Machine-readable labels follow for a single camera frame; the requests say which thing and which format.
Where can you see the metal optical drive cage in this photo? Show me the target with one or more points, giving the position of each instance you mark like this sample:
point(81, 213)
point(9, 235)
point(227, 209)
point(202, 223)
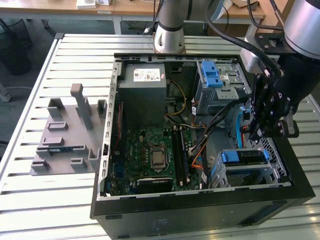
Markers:
point(207, 100)

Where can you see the black waste bin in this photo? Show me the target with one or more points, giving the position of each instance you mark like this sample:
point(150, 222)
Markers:
point(15, 50)

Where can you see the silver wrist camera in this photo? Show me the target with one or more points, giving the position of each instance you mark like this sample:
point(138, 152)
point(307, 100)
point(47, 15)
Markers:
point(250, 60)

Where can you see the black graphics card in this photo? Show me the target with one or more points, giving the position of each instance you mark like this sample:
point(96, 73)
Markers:
point(155, 183)

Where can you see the black RAM slot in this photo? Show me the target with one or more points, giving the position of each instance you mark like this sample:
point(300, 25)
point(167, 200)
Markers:
point(182, 155)
point(186, 155)
point(179, 155)
point(176, 155)

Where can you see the grey parts rack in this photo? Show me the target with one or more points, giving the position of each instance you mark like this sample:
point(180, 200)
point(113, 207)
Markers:
point(67, 127)

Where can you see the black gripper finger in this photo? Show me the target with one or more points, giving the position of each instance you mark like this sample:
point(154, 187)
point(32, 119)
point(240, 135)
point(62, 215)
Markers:
point(262, 95)
point(270, 125)

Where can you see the metal disk bay cage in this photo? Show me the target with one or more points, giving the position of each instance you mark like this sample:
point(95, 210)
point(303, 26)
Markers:
point(250, 168)

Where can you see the RAM stick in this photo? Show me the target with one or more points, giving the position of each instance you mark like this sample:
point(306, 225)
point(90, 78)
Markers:
point(60, 150)

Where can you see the CPU socket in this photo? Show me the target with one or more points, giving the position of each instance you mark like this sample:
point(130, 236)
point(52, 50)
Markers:
point(158, 145)

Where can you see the white furniture foot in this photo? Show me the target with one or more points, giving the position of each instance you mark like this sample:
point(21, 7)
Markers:
point(5, 93)

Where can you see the blue plastic drive latch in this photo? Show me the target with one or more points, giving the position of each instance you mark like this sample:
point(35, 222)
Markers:
point(211, 75)

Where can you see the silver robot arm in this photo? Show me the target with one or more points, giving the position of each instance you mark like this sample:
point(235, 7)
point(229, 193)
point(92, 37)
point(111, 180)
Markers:
point(170, 37)

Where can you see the small white blue box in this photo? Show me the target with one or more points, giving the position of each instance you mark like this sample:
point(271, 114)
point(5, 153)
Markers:
point(103, 2)

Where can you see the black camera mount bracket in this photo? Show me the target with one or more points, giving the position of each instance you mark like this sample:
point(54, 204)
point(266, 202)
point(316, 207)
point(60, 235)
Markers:
point(265, 40)

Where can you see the grey power supply unit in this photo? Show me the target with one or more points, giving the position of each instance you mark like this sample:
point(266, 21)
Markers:
point(142, 105)

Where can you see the black PC case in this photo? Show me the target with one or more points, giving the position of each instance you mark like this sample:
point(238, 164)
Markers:
point(175, 220)

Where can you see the silver CPU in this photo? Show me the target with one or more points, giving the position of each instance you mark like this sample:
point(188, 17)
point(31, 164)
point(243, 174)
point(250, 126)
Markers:
point(157, 158)

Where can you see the wooden top desk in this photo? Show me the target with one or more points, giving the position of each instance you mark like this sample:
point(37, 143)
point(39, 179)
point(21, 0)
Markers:
point(237, 13)
point(62, 11)

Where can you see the hard disk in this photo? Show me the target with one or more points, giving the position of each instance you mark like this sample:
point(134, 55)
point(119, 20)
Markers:
point(230, 156)

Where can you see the green motherboard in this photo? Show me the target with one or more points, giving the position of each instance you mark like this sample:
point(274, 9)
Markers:
point(136, 150)

